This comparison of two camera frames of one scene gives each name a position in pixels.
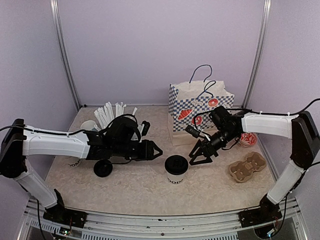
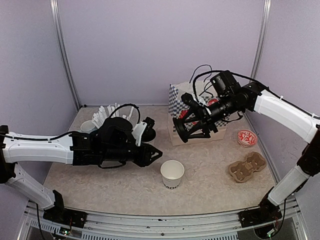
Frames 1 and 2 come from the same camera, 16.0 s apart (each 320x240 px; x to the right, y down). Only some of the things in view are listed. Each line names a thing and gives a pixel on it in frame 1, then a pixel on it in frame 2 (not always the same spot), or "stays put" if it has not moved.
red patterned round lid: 248,139 stays put
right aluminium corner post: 266,12 stays put
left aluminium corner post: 66,56 stays put
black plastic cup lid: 176,164 -> 148,135
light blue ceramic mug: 88,125 stays put
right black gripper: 207,148 -> 206,120
